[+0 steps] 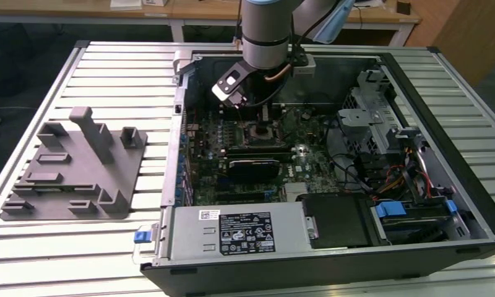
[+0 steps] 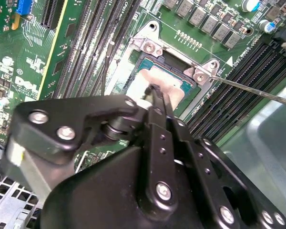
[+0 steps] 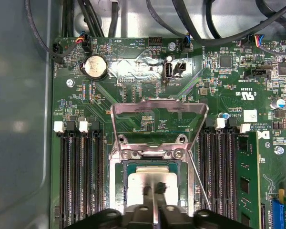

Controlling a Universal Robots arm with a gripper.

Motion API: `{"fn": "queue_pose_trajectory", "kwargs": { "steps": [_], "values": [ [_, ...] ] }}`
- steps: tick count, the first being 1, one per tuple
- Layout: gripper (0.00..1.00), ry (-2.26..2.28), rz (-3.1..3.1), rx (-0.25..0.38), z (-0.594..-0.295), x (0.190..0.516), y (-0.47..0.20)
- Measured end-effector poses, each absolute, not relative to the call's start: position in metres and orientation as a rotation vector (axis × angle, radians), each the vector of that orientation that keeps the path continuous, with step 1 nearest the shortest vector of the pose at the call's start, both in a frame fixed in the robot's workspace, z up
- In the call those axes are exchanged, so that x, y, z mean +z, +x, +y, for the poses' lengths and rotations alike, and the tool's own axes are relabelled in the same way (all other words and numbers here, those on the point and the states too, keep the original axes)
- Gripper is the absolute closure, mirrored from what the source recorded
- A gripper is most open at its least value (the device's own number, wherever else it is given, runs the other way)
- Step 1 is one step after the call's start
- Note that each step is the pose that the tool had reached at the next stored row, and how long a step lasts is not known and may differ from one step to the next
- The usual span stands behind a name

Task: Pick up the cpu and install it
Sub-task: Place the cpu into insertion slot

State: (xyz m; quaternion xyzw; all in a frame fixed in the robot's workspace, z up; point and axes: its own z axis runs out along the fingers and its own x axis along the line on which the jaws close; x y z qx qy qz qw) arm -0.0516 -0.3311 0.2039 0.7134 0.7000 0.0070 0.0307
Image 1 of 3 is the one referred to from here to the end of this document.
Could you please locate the white barcode label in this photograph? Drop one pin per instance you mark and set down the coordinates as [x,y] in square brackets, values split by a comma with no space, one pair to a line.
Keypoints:
[206,214]

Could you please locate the metal drive cage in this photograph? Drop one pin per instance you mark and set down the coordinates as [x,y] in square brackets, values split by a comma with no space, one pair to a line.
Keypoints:
[360,119]

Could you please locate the black PC case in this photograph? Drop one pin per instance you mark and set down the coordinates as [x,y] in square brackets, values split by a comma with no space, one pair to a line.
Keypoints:
[272,278]

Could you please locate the black graphics card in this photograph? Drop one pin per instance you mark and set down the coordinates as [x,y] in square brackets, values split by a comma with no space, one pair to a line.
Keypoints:
[250,168]

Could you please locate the black RAM slot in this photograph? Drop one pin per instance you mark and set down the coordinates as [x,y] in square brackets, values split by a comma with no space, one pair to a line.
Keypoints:
[276,113]
[276,106]
[258,149]
[258,155]
[276,109]
[258,152]
[276,117]
[258,159]

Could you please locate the white box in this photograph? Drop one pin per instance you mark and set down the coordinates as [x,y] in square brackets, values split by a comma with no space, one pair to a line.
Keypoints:
[125,3]
[154,2]

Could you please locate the blue power supply latch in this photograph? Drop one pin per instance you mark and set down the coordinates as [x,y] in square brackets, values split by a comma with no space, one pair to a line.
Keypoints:
[142,236]

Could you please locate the silver CPU green edge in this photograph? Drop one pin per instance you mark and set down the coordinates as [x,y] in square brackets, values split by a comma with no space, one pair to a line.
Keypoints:
[252,135]

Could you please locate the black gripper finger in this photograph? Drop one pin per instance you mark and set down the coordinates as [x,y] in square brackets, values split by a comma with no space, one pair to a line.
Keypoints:
[264,128]

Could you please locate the silver power supply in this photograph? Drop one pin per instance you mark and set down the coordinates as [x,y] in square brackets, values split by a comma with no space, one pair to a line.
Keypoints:
[189,238]

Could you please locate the small dark box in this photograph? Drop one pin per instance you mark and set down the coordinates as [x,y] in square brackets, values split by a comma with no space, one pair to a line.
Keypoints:
[403,7]

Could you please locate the black rating label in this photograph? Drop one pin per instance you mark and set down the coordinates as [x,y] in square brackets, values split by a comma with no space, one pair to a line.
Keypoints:
[246,233]

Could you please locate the black expansion slot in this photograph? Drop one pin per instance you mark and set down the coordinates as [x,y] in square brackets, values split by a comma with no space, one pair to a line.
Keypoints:
[238,196]

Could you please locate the green motherboard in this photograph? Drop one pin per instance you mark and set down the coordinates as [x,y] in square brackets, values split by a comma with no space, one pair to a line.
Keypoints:
[313,161]

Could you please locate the grey parts rack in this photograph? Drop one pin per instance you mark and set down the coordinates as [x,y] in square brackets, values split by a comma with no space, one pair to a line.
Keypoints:
[86,185]

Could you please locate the wooden desk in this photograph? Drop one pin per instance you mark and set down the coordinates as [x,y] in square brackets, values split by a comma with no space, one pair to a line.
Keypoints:
[118,13]

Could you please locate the green RAM stick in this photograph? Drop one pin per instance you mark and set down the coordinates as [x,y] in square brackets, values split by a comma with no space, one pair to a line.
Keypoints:
[53,187]

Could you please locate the CPU socket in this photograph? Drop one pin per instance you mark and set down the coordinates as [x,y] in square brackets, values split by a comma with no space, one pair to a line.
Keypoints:
[268,143]

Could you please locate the hard disk blue carrier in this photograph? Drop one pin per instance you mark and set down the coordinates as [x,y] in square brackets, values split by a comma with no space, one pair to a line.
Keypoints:
[389,210]

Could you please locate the coin cell battery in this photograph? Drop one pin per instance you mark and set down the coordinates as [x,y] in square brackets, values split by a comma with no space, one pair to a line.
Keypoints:
[305,113]

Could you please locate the wooden cabinet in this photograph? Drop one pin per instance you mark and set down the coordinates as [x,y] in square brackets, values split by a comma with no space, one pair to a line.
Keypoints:
[469,31]

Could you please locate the silver chipset heatsink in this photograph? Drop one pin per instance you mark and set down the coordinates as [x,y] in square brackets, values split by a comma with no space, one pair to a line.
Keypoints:
[294,191]

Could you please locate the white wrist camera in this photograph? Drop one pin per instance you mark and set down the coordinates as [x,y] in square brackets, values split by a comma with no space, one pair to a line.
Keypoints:
[226,83]

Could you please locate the grey bracketed wrist camera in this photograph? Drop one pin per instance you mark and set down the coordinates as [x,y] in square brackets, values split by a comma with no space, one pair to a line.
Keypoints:
[304,66]

